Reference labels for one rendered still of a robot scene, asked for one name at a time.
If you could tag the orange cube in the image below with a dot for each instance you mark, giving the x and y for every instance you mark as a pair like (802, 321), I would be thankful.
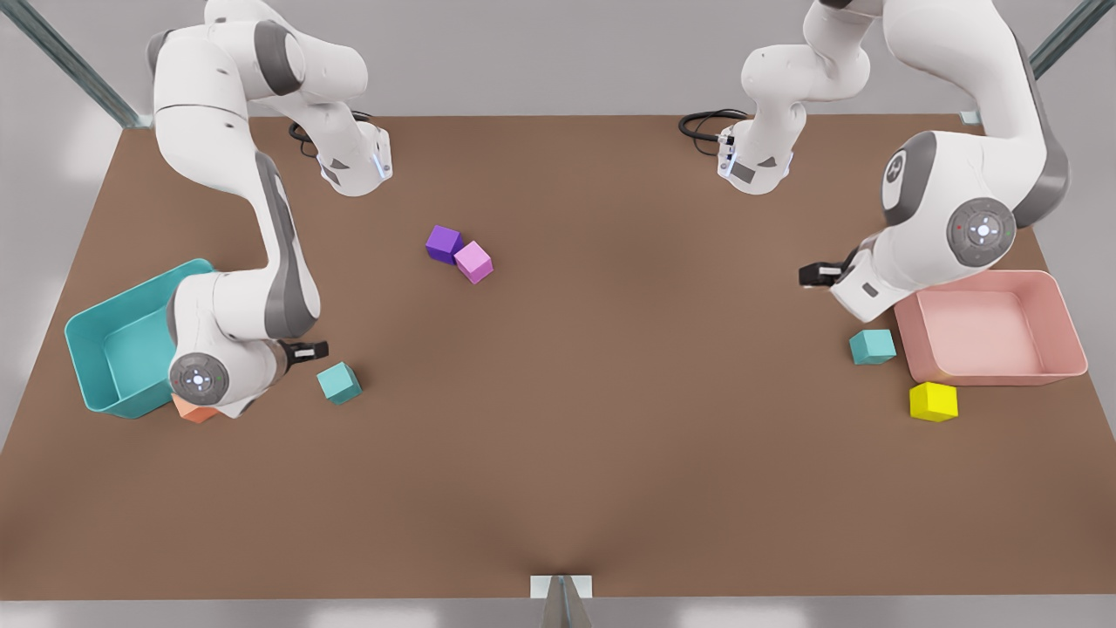
(193, 412)

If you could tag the silver frame post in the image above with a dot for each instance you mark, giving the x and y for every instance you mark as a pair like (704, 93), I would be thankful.
(74, 63)
(562, 602)
(1059, 39)

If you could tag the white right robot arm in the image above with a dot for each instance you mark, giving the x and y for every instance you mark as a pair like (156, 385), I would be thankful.
(222, 157)

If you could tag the purple cube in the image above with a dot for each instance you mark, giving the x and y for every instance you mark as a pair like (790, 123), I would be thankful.
(443, 243)

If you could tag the yellow cube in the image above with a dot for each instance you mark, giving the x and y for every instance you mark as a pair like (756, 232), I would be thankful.
(933, 402)

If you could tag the pink plastic bin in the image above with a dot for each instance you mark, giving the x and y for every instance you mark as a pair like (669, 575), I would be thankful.
(990, 330)

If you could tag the teal plastic bin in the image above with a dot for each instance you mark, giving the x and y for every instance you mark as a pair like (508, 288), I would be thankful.
(122, 340)

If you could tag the teal blue cube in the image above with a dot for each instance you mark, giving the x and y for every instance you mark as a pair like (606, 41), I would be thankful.
(873, 346)
(339, 383)

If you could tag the pink cube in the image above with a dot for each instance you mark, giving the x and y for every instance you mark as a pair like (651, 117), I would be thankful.
(473, 262)

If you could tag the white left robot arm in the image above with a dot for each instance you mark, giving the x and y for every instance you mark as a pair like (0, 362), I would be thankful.
(950, 148)

